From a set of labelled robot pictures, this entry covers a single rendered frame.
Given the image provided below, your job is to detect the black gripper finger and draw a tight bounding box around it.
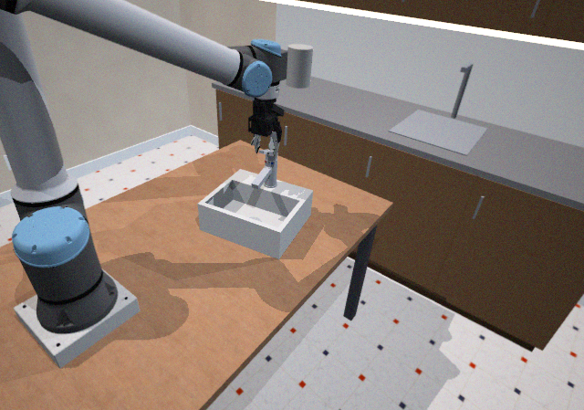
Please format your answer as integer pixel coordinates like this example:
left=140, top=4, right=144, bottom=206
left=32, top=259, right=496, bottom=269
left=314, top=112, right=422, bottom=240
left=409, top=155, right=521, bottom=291
left=251, top=134, right=261, bottom=153
left=268, top=121, right=282, bottom=158

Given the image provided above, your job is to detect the grey mixer tap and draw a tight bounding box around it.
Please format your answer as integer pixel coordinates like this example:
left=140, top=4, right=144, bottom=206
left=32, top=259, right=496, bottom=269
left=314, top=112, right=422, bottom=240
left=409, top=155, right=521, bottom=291
left=251, top=150, right=277, bottom=190

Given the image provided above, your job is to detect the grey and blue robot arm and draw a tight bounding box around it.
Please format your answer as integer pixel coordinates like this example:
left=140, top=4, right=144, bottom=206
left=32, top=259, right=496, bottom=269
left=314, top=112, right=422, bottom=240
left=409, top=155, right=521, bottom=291
left=0, top=0, right=281, bottom=334

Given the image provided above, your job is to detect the grey square sink basin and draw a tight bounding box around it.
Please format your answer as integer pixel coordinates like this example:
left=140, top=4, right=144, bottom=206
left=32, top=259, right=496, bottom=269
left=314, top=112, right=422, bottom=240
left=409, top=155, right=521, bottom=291
left=198, top=169, right=313, bottom=259

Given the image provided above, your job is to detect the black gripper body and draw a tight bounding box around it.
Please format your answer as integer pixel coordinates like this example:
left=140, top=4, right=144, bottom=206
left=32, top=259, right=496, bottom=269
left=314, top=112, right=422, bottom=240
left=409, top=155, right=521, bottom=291
left=248, top=98, right=278, bottom=137

